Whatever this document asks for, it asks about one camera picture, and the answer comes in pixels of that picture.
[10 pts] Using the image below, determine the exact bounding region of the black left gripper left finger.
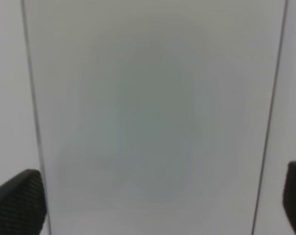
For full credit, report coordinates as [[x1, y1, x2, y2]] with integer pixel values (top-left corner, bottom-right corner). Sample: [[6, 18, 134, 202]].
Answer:
[[0, 169, 46, 235]]

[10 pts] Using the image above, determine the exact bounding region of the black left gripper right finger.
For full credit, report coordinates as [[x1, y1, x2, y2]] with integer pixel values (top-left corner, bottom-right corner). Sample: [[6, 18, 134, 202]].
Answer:
[[283, 161, 296, 234]]

